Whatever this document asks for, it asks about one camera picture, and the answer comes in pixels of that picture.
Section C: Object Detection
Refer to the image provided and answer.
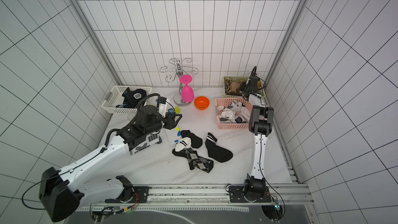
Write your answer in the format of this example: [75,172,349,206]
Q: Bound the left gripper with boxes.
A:
[146,112,182,134]

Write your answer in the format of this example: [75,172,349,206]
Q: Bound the tan beige sock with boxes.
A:
[229,80,246,95]

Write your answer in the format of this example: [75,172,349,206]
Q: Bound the black sock white logo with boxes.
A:
[121,88,147,108]

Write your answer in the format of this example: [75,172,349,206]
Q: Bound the white sock grey pattern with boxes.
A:
[217,101,250,124]

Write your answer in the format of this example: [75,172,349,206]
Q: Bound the black sock white stripes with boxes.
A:
[205,132,233,163]

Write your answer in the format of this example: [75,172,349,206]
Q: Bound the black white sock pile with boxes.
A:
[172,130,203,156]

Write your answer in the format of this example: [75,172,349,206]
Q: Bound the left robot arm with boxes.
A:
[38,93,182,222]

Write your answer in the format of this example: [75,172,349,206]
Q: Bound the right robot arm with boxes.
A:
[243,67,274,194]

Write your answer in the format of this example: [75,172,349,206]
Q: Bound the green plastic basket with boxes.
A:
[223,76,249,97]

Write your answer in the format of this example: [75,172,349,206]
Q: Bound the pink plastic basket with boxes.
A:
[216,97,252,130]

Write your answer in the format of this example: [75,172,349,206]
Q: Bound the white plastic basket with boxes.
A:
[101,86,152,115]

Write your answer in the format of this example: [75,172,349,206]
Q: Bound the white sock yellow blue patches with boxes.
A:
[168,106,182,138]

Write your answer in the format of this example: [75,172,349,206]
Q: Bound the chrome cup holder stand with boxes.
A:
[160,57,199,107]

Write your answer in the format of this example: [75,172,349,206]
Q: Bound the pink plastic goblet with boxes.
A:
[179,75,195,103]

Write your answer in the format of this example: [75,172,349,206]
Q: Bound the orange plastic bowl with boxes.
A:
[194,96,210,111]

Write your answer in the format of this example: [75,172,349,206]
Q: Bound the black grey argyle sock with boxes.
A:
[183,148,214,173]

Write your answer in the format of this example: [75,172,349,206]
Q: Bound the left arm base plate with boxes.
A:
[105,186,150,204]

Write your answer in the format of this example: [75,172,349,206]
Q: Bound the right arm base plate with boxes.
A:
[227,186,273,203]

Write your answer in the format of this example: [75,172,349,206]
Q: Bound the aluminium rail frame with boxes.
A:
[65,184,319,224]

